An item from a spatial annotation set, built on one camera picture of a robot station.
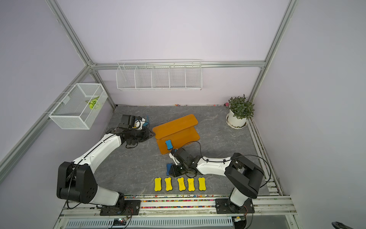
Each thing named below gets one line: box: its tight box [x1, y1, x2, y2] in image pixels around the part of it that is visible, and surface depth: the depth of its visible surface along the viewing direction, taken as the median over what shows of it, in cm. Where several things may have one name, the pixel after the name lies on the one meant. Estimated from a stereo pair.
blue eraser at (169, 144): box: [165, 139, 173, 150], surface depth 98 cm
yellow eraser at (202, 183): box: [198, 177, 207, 191], surface depth 82 cm
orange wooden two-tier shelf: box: [152, 114, 201, 155], surface depth 95 cm
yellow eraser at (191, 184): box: [187, 177, 196, 192], surface depth 81 cm
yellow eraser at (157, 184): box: [154, 177, 162, 192], surface depth 82 cm
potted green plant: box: [225, 93, 255, 130], surface depth 96 cm
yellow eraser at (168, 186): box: [164, 176, 173, 191], surface depth 81 cm
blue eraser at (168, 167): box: [166, 163, 173, 176], surface depth 89 cm
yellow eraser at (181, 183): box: [177, 176, 186, 192], surface depth 81 cm
